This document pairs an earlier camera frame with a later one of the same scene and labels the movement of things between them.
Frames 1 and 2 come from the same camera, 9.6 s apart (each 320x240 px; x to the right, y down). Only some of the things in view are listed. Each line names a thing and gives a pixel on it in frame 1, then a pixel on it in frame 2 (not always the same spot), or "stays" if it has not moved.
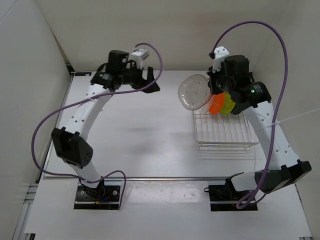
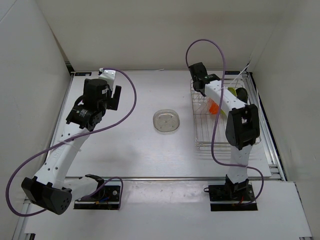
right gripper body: [218, 83] → [194, 85]
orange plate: [216, 103] stays
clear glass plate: [194, 92] → [166, 121]
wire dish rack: [227, 129] stays
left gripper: [132, 66] → [113, 102]
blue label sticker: [82, 74] stays
